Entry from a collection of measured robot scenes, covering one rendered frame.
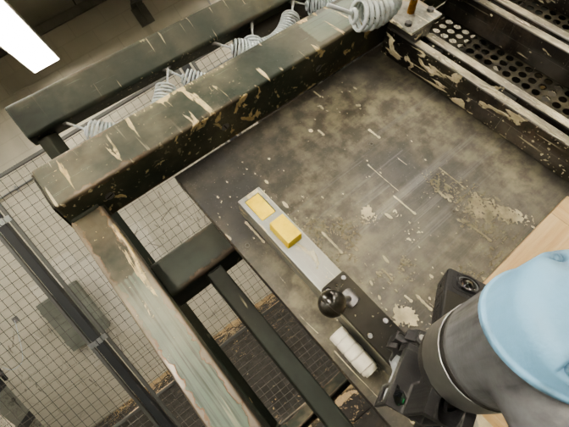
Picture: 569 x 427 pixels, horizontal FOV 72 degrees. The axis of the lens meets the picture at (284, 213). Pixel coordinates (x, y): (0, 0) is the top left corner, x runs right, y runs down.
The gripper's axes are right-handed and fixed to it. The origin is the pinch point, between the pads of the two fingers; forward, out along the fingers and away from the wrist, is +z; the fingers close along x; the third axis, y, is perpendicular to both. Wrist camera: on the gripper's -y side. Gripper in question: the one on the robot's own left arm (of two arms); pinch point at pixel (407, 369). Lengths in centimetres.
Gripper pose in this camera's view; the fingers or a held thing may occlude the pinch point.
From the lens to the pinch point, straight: 55.5
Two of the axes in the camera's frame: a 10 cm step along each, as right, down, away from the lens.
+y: -4.9, 7.7, -4.2
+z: 0.0, 4.8, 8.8
